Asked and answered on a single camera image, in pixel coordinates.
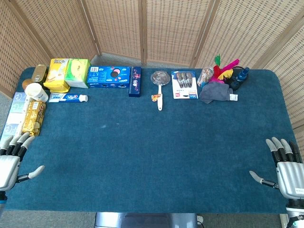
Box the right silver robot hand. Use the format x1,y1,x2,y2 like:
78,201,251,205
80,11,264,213
249,136,304,200

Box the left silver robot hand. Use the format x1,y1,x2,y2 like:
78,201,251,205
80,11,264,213
0,132,45,191

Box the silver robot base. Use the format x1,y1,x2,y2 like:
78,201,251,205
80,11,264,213
94,212,199,228

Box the pale blue tissue packs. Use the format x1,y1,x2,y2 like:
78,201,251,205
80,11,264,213
0,92,31,145

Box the gold wafer snack package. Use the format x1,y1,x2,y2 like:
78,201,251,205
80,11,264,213
21,100,46,137

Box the white paper cup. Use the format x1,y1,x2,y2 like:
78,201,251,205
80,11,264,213
25,82,49,103

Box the brown round lid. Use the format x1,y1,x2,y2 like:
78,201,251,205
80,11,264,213
21,78,34,91

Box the blue white toothpaste tube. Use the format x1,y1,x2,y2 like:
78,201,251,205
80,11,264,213
48,92,89,103

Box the gold tin can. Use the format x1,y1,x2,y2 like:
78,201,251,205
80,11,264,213
31,64,48,84

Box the yellow biscuit package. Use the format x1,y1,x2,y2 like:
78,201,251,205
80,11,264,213
43,58,70,93

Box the black bottle with blue cap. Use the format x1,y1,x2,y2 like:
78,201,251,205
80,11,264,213
225,66,250,91

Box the grey folded cloth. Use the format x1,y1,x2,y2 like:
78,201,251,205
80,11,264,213
199,82,238,104

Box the green tissue box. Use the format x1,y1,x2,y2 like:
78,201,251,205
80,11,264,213
64,58,91,89

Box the colourful feather shuttlecock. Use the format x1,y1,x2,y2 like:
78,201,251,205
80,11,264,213
209,54,240,84

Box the blue Oreo cookie box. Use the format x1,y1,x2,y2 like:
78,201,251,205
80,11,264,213
86,66,131,89

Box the blue table cloth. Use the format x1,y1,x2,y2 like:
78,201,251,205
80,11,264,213
4,66,300,214

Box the dark blue narrow box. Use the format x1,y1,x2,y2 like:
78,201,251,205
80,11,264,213
128,66,142,97

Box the woven bamboo folding screen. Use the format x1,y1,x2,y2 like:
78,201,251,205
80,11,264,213
0,0,304,148

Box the white-handled mesh strainer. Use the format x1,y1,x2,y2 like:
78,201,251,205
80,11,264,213
150,70,171,111

